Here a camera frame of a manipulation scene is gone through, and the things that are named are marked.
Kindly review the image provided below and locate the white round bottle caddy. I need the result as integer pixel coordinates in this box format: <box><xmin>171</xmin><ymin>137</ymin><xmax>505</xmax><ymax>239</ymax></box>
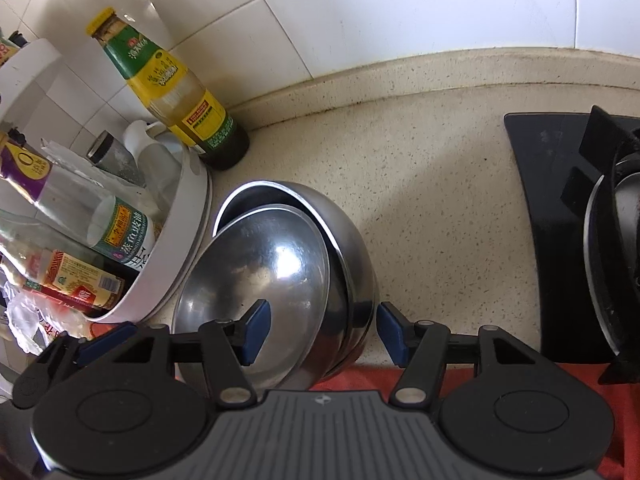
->
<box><xmin>0</xmin><ymin>37</ymin><xmax>213</xmax><ymax>323</ymax></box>

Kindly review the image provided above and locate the white plastic squeeze bottle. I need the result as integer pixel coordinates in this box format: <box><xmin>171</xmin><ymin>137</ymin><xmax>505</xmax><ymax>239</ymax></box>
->
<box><xmin>122</xmin><ymin>120</ymin><xmax>183</xmax><ymax>201</ymax></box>

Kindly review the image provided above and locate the yellow label vinegar bottle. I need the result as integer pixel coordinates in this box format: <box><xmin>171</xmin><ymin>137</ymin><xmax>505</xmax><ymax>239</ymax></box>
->
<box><xmin>0</xmin><ymin>210</ymin><xmax>127</xmax><ymax>311</ymax></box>

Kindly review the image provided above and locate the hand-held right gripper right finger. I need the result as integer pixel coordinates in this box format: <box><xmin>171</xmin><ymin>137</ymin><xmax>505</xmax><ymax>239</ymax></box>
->
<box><xmin>376</xmin><ymin>301</ymin><xmax>543</xmax><ymax>407</ymax></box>

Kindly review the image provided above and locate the red cloth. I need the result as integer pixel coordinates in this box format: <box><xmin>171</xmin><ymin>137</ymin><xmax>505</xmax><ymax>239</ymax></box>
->
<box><xmin>312</xmin><ymin>360</ymin><xmax>640</xmax><ymax>480</ymax></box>

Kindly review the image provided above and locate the yellow green label bottle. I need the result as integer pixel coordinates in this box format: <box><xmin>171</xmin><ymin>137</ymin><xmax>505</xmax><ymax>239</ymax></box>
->
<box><xmin>85</xmin><ymin>7</ymin><xmax>251</xmax><ymax>171</ymax></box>

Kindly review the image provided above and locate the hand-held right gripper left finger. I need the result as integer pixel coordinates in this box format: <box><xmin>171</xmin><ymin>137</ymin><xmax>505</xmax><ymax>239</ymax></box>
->
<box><xmin>107</xmin><ymin>299</ymin><xmax>273</xmax><ymax>406</ymax></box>

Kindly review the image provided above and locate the clear plastic bag red print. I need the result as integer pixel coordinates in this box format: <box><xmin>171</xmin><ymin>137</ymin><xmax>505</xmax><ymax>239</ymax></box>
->
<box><xmin>0</xmin><ymin>280</ymin><xmax>108</xmax><ymax>356</ymax></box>

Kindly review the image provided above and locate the black cast iron pan support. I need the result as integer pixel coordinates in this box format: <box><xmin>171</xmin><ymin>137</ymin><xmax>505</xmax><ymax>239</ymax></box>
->
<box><xmin>560</xmin><ymin>105</ymin><xmax>640</xmax><ymax>386</ymax></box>

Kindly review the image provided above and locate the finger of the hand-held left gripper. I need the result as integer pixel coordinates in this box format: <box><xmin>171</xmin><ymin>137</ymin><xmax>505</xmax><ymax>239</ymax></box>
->
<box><xmin>12</xmin><ymin>324</ymin><xmax>138</xmax><ymax>408</ymax></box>

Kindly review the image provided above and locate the black gas stove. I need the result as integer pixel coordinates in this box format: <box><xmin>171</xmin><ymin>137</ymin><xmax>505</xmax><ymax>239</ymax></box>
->
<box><xmin>502</xmin><ymin>105</ymin><xmax>640</xmax><ymax>386</ymax></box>

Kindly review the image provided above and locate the small stainless steel bowl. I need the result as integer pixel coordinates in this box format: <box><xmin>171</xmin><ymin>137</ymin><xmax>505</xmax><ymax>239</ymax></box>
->
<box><xmin>171</xmin><ymin>204</ymin><xmax>332</xmax><ymax>392</ymax></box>

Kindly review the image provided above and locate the purple neck label glass bottle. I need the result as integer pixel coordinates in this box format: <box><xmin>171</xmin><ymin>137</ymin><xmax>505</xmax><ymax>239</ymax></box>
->
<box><xmin>0</xmin><ymin>130</ymin><xmax>157</xmax><ymax>263</ymax></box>

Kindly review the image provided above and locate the large stainless steel bowl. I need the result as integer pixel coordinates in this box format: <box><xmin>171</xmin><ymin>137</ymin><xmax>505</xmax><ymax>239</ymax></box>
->
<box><xmin>211</xmin><ymin>180</ymin><xmax>379</xmax><ymax>378</ymax></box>

